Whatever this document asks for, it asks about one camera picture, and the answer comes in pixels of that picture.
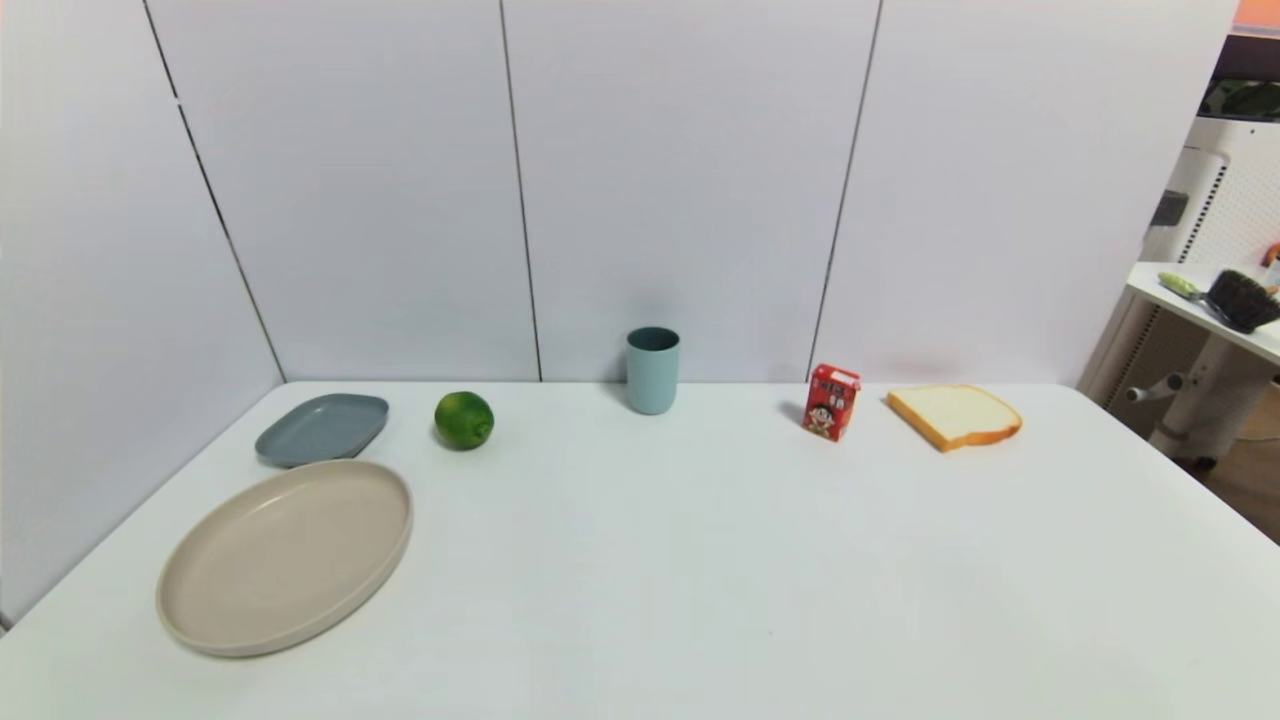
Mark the light blue cup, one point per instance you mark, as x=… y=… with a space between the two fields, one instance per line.
x=652 y=380

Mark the beige round plate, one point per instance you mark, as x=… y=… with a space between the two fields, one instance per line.
x=270 y=565

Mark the green lime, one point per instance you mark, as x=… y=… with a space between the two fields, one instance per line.
x=463 y=420

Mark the orange small object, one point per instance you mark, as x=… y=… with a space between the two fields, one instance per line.
x=1272 y=257

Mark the black bristle brush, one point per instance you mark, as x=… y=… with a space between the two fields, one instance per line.
x=1242 y=298

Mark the white side table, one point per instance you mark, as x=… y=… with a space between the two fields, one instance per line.
x=1215 y=390

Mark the red milk carton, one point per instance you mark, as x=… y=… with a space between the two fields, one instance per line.
x=830 y=402

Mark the white pegboard panel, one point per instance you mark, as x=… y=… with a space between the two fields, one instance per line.
x=1235 y=200

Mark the slice of white bread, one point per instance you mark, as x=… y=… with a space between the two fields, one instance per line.
x=955 y=415

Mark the grey-blue small plate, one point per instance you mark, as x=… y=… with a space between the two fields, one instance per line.
x=322 y=429

